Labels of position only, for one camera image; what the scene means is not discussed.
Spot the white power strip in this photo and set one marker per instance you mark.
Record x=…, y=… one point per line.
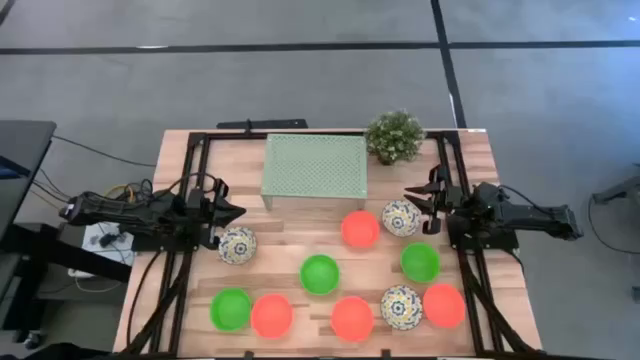
x=125, y=250

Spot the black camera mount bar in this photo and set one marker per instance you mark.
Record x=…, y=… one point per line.
x=270, y=123

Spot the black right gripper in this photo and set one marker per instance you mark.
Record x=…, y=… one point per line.
x=440, y=200

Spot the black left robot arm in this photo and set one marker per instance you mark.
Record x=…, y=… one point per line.
x=125, y=215

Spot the green perforated metal shelf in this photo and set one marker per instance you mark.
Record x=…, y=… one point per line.
x=315, y=165

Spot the black aluminium table frame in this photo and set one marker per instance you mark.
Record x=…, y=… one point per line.
x=230, y=135

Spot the patterned yellow mini bowl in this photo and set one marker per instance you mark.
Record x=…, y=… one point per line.
x=237, y=245
x=401, y=307
x=397, y=222

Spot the small potted plant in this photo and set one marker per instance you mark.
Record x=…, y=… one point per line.
x=395, y=137

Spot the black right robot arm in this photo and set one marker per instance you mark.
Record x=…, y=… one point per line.
x=525, y=217

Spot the green plastic mini bowl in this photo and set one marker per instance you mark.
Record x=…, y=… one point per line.
x=420, y=262
x=319, y=274
x=230, y=309

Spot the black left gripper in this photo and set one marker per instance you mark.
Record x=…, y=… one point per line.
x=212, y=215

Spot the grey stand leg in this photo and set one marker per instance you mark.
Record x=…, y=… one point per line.
x=620, y=192

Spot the black desk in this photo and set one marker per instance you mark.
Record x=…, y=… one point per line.
x=25, y=145

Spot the orange plastic mini bowl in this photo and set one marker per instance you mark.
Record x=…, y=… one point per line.
x=360, y=229
x=271, y=316
x=352, y=319
x=444, y=305

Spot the white power adapter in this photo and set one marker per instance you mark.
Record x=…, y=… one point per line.
x=80, y=273

